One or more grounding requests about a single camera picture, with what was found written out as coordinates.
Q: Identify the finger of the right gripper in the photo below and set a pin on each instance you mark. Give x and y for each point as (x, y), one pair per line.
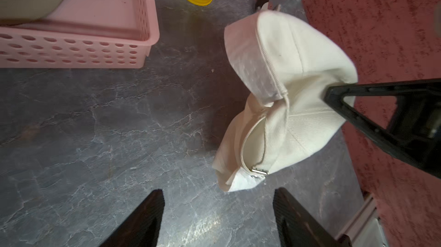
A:
(413, 135)

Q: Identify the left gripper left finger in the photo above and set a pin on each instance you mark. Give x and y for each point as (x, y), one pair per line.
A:
(142, 227)

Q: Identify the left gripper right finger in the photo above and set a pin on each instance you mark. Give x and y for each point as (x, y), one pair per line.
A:
(297, 227)

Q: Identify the white Colorado baseball cap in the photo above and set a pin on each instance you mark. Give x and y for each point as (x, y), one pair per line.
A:
(288, 66)

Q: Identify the pink plastic basket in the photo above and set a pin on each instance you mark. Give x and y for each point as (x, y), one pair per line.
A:
(84, 34)

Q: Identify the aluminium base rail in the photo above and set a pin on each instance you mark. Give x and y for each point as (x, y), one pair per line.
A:
(365, 228)

